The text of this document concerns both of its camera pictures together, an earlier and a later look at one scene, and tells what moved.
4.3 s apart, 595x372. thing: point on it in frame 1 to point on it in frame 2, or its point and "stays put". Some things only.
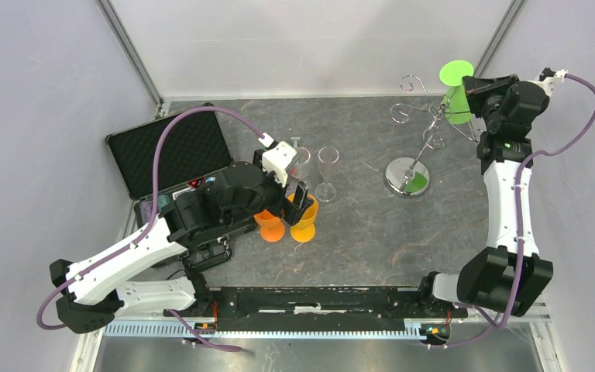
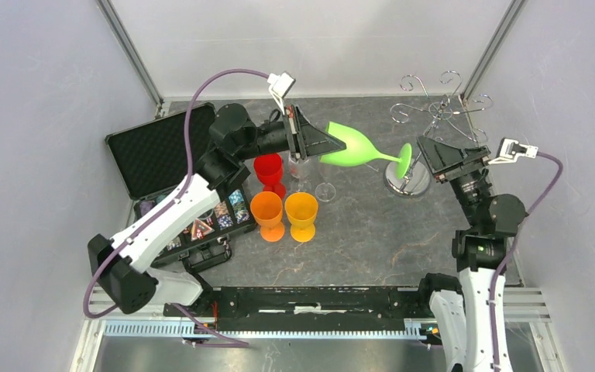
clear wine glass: (327, 156) stays put
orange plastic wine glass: (272, 228) stays put
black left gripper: (290, 211) to (311, 140)
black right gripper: (478, 88) to (448, 162)
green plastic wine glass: (458, 110) to (359, 151)
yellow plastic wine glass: (304, 231) stays put
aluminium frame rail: (134, 54) stays put
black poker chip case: (193, 147) stays put
